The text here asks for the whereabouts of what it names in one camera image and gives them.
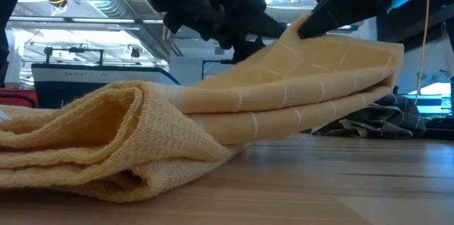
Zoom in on long ceiling light bar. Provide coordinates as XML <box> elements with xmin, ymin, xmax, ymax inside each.
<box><xmin>6</xmin><ymin>15</ymin><xmax>359</xmax><ymax>31</ymax></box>

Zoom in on white blue striped bin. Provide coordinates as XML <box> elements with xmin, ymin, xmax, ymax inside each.
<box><xmin>407</xmin><ymin>82</ymin><xmax>453</xmax><ymax>116</ymax></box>

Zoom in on grey checked towel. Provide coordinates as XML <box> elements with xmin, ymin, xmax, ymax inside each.
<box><xmin>311</xmin><ymin>93</ymin><xmax>427</xmax><ymax>140</ymax></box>

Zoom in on yellow cable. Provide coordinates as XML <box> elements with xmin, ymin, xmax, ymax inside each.
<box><xmin>414</xmin><ymin>0</ymin><xmax>431</xmax><ymax>106</ymax></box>

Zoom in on red mesh object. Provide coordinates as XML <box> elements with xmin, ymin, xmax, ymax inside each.
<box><xmin>0</xmin><ymin>88</ymin><xmax>39</xmax><ymax>109</ymax></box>

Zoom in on black rectangular frame stand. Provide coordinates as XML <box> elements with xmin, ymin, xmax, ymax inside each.
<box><xmin>201</xmin><ymin>59</ymin><xmax>236</xmax><ymax>81</ymax></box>

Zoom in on navy fabric bin white stripes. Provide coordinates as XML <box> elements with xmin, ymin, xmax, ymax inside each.
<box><xmin>31</xmin><ymin>62</ymin><xmax>182</xmax><ymax>109</ymax></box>

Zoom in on plain orange waffle towel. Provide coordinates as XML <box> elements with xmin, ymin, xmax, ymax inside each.
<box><xmin>0</xmin><ymin>80</ymin><xmax>246</xmax><ymax>204</ymax></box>

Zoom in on orange towel with white grid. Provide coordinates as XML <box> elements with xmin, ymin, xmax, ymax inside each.
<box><xmin>152</xmin><ymin>13</ymin><xmax>405</xmax><ymax>146</ymax></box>

